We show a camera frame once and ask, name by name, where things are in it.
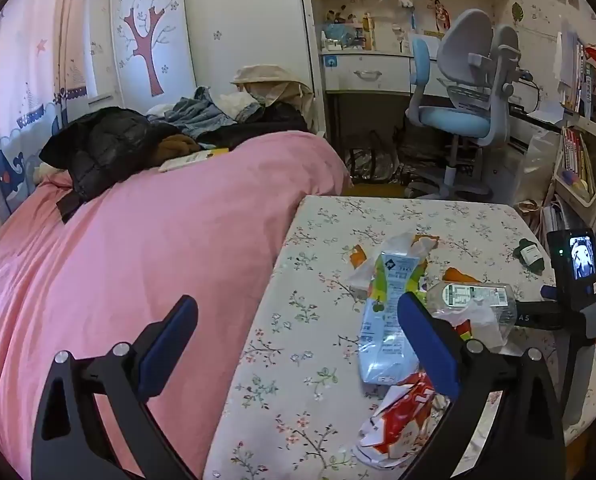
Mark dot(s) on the white book rack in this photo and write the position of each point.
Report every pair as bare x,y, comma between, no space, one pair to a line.
578,170

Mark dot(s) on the dark green packet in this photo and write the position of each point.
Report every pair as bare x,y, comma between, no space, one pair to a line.
530,255

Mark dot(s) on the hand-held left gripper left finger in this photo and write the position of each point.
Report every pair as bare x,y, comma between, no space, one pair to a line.
170,345

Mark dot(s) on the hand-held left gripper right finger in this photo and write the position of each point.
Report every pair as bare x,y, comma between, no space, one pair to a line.
428,345

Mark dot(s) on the clear plastic bottle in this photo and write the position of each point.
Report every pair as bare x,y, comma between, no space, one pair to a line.
478,295

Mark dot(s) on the whale print curtain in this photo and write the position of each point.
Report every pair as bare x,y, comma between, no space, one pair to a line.
23,85

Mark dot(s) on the cream plush toy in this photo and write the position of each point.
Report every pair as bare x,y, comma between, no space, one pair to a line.
48,174

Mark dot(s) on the black puffer jacket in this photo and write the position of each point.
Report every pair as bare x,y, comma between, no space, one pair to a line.
108,150

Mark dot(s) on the beige cloth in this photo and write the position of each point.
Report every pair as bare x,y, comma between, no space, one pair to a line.
268,80

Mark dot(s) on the long orange wrapper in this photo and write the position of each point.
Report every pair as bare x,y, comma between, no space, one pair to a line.
458,276

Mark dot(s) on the yellow book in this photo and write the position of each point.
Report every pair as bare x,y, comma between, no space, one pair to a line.
193,158

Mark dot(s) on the small orange wrapper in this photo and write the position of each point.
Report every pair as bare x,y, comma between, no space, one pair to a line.
358,257

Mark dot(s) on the red figure wall decoration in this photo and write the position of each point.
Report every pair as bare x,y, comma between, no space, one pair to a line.
440,12

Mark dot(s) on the blue green snack bag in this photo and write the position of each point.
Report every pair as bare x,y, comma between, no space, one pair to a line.
388,310

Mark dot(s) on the blue denim clothing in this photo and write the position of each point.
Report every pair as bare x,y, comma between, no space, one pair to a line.
198,112

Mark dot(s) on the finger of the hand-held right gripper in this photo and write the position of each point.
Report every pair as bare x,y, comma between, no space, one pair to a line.
548,291

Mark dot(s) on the red white snack bag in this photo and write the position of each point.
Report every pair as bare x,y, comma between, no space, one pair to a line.
398,420

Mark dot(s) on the white study desk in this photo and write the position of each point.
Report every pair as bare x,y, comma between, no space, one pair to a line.
368,72

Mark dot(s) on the white cloth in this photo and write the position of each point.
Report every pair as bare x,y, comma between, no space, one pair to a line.
238,105

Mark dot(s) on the grey blue desk chair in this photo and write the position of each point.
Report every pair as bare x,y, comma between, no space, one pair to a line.
468,45

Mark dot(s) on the brown plush cloth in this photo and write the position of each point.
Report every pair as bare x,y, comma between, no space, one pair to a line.
178,146

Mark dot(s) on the clear plastic bag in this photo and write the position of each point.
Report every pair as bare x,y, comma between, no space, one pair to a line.
540,160

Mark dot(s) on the black clothing pile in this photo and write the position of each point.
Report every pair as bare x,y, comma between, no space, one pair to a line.
268,120

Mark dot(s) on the pink blanket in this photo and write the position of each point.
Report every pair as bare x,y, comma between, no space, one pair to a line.
153,240

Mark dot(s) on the tree wall sticker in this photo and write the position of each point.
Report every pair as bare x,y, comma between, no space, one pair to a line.
145,45

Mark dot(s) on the floral tablecloth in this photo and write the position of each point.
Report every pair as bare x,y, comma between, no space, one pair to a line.
303,360

